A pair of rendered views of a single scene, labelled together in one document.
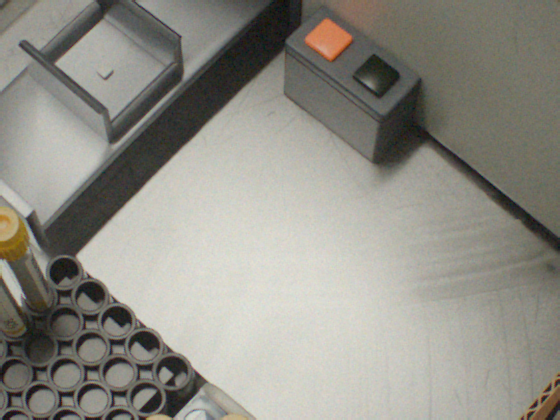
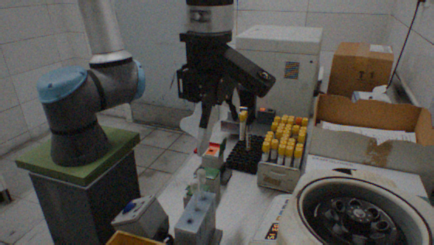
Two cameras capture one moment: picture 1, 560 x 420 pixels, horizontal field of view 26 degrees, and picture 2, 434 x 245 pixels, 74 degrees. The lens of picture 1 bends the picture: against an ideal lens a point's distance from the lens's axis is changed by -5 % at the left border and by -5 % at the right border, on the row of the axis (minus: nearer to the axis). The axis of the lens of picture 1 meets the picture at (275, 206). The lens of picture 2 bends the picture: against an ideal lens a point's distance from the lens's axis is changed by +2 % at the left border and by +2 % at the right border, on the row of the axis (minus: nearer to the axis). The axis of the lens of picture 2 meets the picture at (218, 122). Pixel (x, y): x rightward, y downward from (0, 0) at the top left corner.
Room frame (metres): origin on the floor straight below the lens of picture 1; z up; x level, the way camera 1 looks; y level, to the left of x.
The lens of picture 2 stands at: (-0.54, 0.45, 1.34)
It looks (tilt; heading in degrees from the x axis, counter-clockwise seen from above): 26 degrees down; 340
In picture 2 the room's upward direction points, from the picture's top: straight up
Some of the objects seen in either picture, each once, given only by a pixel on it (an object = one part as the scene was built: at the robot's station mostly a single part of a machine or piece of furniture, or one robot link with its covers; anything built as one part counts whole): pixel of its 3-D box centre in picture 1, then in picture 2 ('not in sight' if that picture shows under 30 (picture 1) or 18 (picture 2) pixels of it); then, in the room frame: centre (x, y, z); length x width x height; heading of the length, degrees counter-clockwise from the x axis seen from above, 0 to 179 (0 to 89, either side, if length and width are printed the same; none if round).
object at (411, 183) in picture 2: not in sight; (359, 187); (-0.16, -0.03, 0.92); 0.24 x 0.12 x 0.10; 49
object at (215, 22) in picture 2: not in sight; (209, 18); (-0.08, 0.30, 1.29); 0.08 x 0.08 x 0.05
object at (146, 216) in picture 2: not in sight; (148, 222); (-0.10, 0.43, 0.92); 0.13 x 0.07 x 0.08; 49
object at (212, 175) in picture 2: not in sight; (208, 183); (-0.02, 0.28, 0.91); 0.05 x 0.04 x 0.07; 49
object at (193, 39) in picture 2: not in sight; (208, 67); (-0.07, 0.30, 1.20); 0.09 x 0.08 x 0.12; 42
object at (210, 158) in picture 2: not in sight; (212, 161); (0.05, 0.25, 0.92); 0.05 x 0.04 x 0.06; 47
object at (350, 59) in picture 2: not in sight; (359, 68); (0.48, -0.63, 0.97); 0.31 x 0.23 x 0.18; 133
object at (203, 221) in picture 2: not in sight; (197, 229); (-0.16, 0.35, 0.93); 0.10 x 0.07 x 0.10; 142
